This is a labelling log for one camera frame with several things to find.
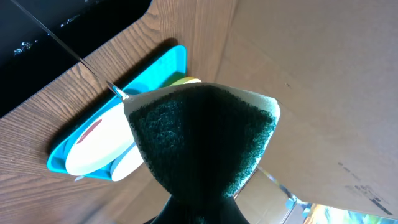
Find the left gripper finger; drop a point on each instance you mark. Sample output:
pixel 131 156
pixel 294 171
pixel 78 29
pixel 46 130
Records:
pixel 224 212

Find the green scrubbing sponge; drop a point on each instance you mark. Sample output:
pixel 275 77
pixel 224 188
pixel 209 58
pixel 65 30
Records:
pixel 201 141

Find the light blue plate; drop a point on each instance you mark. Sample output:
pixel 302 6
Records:
pixel 126 163

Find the teal plastic tray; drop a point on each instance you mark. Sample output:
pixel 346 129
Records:
pixel 163 71

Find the black rectangular tray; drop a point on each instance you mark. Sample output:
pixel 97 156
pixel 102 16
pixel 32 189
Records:
pixel 31 59

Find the green rimmed plate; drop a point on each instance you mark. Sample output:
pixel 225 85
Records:
pixel 186 80

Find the white plate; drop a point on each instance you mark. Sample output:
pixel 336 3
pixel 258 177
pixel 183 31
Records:
pixel 101 143

